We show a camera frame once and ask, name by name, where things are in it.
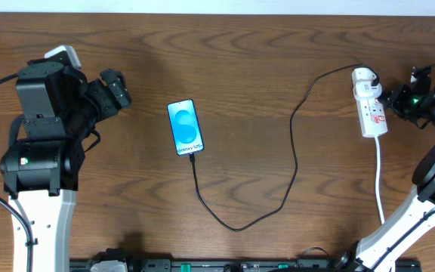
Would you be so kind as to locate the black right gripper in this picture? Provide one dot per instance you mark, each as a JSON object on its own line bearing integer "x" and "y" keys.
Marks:
{"x": 397, "y": 100}

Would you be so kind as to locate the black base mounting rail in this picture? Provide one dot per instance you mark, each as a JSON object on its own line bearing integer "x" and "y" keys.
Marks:
{"x": 119, "y": 260}

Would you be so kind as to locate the blue screen Galaxy smartphone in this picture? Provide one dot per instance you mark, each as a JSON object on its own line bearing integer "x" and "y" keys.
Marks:
{"x": 185, "y": 127}

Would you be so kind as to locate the white USB charger adapter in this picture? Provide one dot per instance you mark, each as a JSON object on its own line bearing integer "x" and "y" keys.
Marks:
{"x": 363, "y": 74}

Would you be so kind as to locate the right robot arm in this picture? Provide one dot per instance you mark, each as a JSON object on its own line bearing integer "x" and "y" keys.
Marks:
{"x": 416, "y": 216}

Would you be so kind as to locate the white power strip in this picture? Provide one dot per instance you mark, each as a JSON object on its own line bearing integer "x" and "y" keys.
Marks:
{"x": 370, "y": 110}

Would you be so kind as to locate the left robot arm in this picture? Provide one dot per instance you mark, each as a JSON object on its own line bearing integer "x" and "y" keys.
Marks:
{"x": 45, "y": 153}

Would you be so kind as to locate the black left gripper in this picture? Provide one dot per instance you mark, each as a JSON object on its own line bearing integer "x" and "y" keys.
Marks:
{"x": 109, "y": 92}

